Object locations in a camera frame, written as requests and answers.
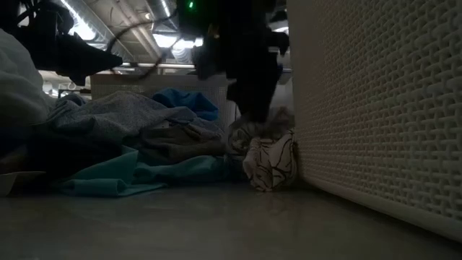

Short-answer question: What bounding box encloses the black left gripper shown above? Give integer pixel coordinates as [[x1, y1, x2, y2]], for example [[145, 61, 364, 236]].
[[12, 21, 124, 87]]

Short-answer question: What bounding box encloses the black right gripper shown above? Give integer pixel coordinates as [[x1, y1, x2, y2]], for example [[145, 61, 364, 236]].
[[191, 32, 290, 124]]

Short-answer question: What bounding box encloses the teal cloth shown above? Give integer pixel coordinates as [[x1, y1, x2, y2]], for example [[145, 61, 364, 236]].
[[53, 145, 235, 198]]

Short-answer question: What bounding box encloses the grey patterned cloth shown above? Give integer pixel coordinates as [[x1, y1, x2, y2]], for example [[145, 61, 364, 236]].
[[225, 105, 296, 162]]

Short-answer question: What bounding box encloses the ceiling light strip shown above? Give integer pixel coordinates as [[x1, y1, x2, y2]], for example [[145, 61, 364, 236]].
[[59, 0, 97, 41]]

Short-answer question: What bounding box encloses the white perforated plastic basket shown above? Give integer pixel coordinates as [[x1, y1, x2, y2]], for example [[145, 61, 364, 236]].
[[286, 0, 462, 243], [89, 73, 240, 129]]

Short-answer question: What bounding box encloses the light grey heather garment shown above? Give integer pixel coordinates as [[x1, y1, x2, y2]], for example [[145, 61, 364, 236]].
[[45, 90, 225, 147]]

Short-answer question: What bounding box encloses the royal blue cloth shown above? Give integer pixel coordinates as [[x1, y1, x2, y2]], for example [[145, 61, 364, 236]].
[[151, 87, 220, 122]]

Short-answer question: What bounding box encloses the white cloth with dark lines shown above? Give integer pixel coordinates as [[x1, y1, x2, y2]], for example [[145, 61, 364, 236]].
[[241, 128, 300, 193]]

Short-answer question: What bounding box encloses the white fluffy towel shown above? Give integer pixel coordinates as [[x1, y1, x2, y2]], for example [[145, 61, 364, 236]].
[[0, 27, 58, 124]]

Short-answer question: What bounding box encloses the brown-grey garment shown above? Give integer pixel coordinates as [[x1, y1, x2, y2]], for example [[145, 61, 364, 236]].
[[131, 122, 227, 165]]

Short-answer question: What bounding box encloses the ceiling light panel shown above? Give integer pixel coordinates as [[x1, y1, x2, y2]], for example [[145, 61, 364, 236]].
[[152, 33, 205, 51]]

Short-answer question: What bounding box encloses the silver ceiling pipe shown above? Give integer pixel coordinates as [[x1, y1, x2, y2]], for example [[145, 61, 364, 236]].
[[121, 62, 198, 70]]

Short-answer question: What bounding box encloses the black cable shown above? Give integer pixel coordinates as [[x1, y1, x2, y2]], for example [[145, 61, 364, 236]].
[[106, 9, 178, 81]]

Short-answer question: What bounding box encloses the silver ventilation duct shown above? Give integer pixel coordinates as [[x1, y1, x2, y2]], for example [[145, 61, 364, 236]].
[[142, 0, 178, 26]]

